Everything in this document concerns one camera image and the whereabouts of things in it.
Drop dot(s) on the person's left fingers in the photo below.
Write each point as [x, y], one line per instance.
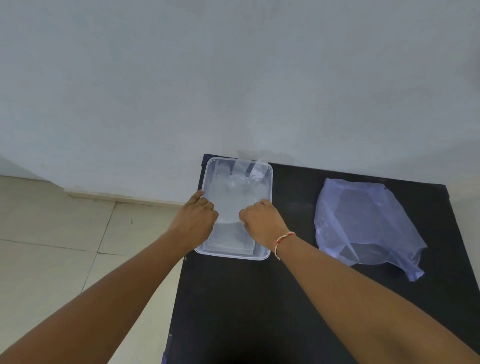
[204, 206]

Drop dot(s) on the blue plastic bag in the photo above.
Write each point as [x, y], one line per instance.
[365, 225]

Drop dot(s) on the clear plastic bag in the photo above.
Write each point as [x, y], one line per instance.
[234, 195]

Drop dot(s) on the person's left hand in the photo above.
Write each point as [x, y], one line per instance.
[191, 225]

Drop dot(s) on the person's right forearm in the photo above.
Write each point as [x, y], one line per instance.
[360, 303]

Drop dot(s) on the clear plastic container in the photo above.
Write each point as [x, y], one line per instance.
[262, 180]

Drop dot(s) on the person's left forearm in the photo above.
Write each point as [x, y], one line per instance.
[101, 300]

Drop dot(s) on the person's right hand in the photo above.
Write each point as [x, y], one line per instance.
[264, 225]

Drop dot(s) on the person's right fingers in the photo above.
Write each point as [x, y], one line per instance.
[250, 214]

